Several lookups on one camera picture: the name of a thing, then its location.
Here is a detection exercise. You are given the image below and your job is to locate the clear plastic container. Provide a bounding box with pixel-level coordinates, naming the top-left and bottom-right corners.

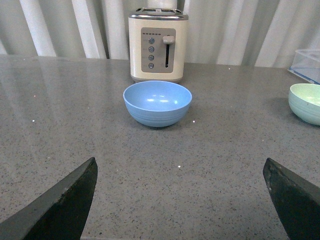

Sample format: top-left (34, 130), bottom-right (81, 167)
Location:
top-left (288, 49), bottom-right (320, 85)

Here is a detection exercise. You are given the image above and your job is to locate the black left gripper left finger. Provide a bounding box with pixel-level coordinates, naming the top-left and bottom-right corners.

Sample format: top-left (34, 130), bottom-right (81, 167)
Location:
top-left (0, 157), bottom-right (98, 240)

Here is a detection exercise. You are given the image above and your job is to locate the blue bowl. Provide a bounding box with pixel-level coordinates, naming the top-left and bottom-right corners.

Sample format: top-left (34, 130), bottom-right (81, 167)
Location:
top-left (123, 80), bottom-right (193, 128)

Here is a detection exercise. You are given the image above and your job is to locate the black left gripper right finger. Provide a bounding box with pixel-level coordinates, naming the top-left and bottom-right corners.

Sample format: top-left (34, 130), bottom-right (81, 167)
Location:
top-left (262, 158), bottom-right (320, 240)

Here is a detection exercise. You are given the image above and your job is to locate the green bowl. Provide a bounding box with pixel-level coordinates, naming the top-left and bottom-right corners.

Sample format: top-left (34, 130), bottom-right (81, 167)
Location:
top-left (288, 83), bottom-right (320, 126)

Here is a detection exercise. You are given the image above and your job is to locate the cream two-slot toaster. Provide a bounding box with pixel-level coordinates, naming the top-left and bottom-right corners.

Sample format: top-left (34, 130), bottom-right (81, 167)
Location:
top-left (128, 7), bottom-right (189, 83)

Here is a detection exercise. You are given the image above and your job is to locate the white pleated curtain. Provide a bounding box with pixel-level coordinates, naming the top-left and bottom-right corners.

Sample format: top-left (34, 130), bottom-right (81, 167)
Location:
top-left (0, 0), bottom-right (320, 68)

